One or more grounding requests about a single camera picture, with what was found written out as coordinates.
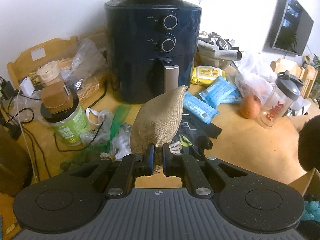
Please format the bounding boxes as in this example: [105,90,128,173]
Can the beige burlap pouch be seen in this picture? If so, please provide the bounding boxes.
[130,85,188,153]

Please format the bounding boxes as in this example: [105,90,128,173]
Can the teal mesh bath loofah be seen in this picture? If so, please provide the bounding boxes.
[301,200,320,222]

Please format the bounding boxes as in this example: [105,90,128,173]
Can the black sports gloves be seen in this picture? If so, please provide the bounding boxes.
[169,110,222,161]

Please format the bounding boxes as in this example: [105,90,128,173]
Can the blue wet wipes pack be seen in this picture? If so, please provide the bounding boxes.
[183,92,220,124]

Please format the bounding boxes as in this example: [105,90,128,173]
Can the green labelled jar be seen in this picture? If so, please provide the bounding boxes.
[40,98,90,146]

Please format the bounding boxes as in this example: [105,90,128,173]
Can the red apple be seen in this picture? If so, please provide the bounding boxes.
[239,94,261,119]

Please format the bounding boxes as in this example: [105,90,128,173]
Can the yellow wipes pack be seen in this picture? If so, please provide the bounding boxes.
[191,66,226,86]

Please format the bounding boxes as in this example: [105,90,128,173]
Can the small brown wooden box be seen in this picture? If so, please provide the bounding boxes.
[41,81,73,114]

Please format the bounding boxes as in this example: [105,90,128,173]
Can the white plastic bag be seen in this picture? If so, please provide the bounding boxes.
[233,52,313,111]

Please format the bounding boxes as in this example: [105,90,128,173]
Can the silver metal tube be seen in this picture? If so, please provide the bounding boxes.
[215,50,242,61]

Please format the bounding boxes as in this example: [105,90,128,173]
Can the dark blue air fryer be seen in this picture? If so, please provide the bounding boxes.
[104,0,202,103]

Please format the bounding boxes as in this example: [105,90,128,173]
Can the clear shaker bottle grey lid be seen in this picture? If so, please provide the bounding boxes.
[258,70,304,127]

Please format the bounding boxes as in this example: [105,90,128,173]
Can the beige lidded jar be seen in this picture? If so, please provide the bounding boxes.
[36,61,62,87]

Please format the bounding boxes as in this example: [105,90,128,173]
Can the black power adapter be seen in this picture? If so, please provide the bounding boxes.
[1,77,18,100]

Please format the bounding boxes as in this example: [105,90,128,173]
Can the wooden chair back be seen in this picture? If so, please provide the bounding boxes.
[7,27,105,89]

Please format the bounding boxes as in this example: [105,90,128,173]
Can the white charging cable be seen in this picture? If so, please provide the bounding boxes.
[15,97,40,183]

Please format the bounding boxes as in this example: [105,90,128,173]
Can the wall mounted television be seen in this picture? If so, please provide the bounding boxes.
[263,0,314,56]

